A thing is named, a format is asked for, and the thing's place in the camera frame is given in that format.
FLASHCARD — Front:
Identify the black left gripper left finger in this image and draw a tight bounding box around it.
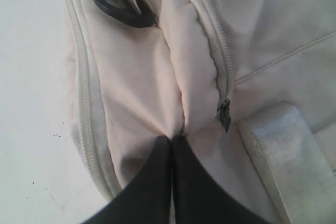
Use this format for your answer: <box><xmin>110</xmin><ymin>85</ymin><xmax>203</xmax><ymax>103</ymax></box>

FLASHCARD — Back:
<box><xmin>85</xmin><ymin>136</ymin><xmax>172</xmax><ymax>223</ymax></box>

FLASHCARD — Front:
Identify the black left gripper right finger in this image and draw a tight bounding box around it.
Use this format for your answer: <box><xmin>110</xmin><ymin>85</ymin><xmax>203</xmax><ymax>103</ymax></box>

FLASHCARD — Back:
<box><xmin>171</xmin><ymin>135</ymin><xmax>267</xmax><ymax>223</ymax></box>

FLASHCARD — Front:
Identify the beige duffel bag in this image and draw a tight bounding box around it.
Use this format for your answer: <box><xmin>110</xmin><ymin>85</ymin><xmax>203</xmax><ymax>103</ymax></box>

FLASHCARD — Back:
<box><xmin>65</xmin><ymin>0</ymin><xmax>335</xmax><ymax>223</ymax></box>

